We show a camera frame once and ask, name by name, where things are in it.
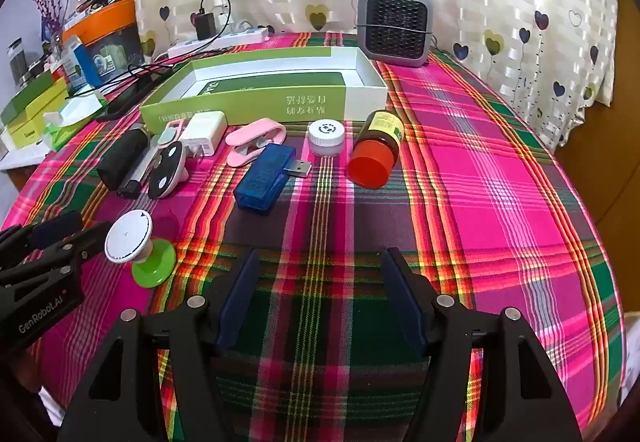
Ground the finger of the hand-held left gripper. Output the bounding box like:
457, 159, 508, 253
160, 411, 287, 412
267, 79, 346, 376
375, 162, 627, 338
0, 209, 83, 268
0, 221, 113, 290

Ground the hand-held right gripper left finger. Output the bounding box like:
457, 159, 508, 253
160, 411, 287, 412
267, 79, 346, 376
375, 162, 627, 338
57, 248, 261, 442

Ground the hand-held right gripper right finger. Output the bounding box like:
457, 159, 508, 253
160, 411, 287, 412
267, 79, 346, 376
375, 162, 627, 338
381, 247, 583, 442

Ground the white and green knob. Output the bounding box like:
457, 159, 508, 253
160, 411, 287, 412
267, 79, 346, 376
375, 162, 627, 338
103, 209, 177, 289

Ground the black cylindrical case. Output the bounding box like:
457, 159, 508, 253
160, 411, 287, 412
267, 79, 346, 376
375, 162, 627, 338
96, 126, 151, 188

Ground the black and white oval device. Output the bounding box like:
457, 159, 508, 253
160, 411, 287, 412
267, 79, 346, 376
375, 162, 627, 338
147, 141, 191, 200

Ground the blue usb tester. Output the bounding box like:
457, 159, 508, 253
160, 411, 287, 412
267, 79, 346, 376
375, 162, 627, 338
234, 142, 313, 212

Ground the pink clip with grey oval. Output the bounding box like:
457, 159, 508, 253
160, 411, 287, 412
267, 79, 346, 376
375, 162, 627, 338
150, 118, 188, 148

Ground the brown bottle with red cap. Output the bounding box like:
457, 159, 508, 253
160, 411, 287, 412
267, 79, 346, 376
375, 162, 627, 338
347, 110, 405, 189

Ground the white charger plug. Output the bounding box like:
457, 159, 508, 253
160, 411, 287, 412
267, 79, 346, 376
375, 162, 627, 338
179, 111, 228, 160

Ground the pink sealing clip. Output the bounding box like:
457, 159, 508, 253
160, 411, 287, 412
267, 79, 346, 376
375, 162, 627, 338
225, 118, 287, 168

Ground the small white jar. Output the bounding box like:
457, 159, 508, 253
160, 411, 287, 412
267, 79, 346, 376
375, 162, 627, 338
306, 119, 346, 158

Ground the green and white cardboard box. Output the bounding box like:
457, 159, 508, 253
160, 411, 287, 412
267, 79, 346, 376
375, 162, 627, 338
139, 46, 388, 129

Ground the green and white tissue box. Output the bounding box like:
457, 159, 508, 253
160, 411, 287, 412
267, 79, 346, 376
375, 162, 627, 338
42, 90, 108, 153

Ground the yellow-green box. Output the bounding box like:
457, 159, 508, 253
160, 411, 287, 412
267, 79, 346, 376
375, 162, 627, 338
7, 80, 71, 135

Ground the dark green box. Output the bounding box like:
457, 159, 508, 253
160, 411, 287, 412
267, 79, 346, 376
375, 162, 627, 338
0, 71, 56, 125

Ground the pink plaid tablecloth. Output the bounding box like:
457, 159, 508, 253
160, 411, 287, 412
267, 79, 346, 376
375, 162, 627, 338
0, 30, 628, 442

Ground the black phone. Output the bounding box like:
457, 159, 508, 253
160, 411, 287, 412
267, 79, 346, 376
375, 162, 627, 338
95, 72, 173, 122

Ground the blue and white carton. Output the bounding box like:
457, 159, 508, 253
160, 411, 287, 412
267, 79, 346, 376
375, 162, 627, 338
60, 35, 103, 90

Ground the grey canister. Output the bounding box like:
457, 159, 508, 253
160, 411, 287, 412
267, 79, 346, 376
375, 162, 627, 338
7, 37, 28, 83

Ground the clear bin with orange lid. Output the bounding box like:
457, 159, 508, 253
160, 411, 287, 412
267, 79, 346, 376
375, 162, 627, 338
62, 0, 146, 88

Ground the wooden cabinet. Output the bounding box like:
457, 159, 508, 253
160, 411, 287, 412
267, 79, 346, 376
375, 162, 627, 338
552, 0, 633, 243

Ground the white power strip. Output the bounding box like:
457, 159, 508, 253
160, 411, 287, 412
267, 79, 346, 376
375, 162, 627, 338
166, 27, 271, 58

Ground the black charger adapter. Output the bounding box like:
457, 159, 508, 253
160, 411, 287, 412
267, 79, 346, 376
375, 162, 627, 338
194, 11, 218, 40

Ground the grey fan heater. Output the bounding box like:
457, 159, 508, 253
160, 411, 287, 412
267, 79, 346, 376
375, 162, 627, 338
356, 0, 435, 68

